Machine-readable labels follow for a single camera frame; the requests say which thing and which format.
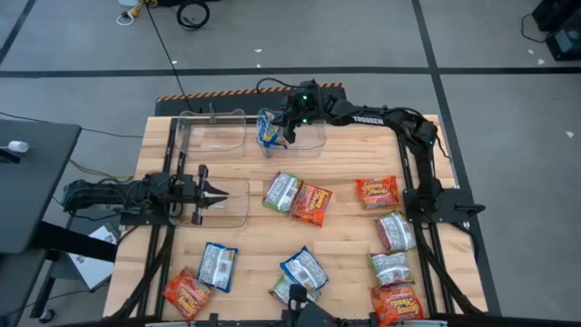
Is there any black equipment box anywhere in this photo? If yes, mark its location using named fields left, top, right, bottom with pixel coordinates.
left=531, top=0, right=581, bottom=32

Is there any black aluminium table frame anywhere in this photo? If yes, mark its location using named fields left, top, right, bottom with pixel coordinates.
left=108, top=115, right=503, bottom=327

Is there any red and green ramen pack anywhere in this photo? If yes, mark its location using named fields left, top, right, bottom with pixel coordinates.
left=261, top=171, right=304, bottom=215
left=375, top=210, right=418, bottom=253
left=367, top=250, right=416, bottom=288
left=268, top=273, right=321, bottom=307

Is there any long black floor cable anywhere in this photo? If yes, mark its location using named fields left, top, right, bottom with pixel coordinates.
left=143, top=0, right=195, bottom=114

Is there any thin black floor cable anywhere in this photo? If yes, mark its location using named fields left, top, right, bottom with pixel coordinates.
left=0, top=111, right=144, bottom=139

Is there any coiled black cable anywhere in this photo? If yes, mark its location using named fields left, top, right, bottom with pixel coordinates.
left=175, top=0, right=212, bottom=32

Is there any yellow cable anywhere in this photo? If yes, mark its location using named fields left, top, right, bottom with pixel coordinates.
left=67, top=158, right=136, bottom=181

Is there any black camera-like device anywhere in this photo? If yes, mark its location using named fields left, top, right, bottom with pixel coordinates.
left=281, top=283, right=340, bottom=327

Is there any black desk base frame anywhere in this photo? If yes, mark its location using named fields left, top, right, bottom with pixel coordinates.
left=0, top=221, right=120, bottom=327

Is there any black box with screen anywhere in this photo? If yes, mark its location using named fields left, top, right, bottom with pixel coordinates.
left=546, top=25, right=581, bottom=63

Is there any white and yellow plug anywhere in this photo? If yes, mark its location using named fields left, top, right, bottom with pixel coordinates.
left=115, top=0, right=158, bottom=26

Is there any black desk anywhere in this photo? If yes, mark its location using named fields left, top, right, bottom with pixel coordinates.
left=0, top=119, right=84, bottom=255

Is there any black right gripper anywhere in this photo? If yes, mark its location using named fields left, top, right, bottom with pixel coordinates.
left=271, top=80, right=326, bottom=144

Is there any white booklet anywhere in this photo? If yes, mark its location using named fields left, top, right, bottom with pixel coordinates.
left=67, top=224, right=120, bottom=292

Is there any black mat with hazard stripe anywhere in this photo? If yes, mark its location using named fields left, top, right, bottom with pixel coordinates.
left=154, top=82, right=351, bottom=117

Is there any orange ramen noodle pack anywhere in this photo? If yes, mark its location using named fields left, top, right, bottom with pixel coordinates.
left=370, top=282, right=426, bottom=327
left=289, top=182, right=334, bottom=228
left=355, top=175, right=401, bottom=211
left=162, top=266, right=213, bottom=322

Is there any clear plastic bin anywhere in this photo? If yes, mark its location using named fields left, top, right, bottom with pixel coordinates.
left=168, top=176, right=251, bottom=230
left=256, top=107, right=328, bottom=160
left=174, top=107, right=249, bottom=161

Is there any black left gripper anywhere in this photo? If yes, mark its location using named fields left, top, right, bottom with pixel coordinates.
left=170, top=163, right=230, bottom=227

